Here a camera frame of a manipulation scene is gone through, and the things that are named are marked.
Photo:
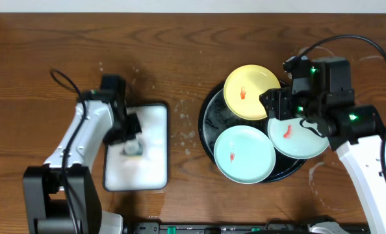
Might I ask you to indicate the light green plate front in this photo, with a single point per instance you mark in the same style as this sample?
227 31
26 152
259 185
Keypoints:
244 154

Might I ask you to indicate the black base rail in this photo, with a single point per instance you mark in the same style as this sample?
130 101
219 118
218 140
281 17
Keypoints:
156 228

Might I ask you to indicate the white rectangular foam tray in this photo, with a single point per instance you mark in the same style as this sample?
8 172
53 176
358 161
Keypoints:
149 171

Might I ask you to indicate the yellow plate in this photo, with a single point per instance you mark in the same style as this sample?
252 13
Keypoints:
243 87

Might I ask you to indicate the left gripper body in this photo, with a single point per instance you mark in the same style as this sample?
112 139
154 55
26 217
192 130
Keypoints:
125 130

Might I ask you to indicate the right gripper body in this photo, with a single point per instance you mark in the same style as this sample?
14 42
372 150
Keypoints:
289 106

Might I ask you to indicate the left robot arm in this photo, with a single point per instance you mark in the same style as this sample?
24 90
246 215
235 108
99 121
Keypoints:
60 195

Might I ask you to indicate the green sponge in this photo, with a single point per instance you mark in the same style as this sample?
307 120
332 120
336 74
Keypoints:
132 148

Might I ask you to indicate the round black tray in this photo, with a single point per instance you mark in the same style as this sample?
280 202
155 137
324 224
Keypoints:
215 117

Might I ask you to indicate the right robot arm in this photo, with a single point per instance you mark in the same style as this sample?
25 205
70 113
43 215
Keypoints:
321 93

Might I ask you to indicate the light green plate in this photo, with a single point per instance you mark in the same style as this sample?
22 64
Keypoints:
244 154
296 138

